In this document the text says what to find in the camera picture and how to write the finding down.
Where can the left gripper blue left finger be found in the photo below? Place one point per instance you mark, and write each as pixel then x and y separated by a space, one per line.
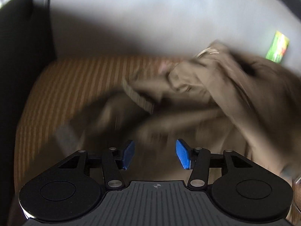
pixel 114 159

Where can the woven bamboo seat mat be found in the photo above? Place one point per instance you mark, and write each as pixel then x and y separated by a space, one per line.
pixel 54 189

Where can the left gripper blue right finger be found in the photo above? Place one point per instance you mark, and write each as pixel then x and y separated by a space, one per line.
pixel 197 160

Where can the brown khaki garment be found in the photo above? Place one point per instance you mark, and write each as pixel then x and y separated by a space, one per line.
pixel 219 100

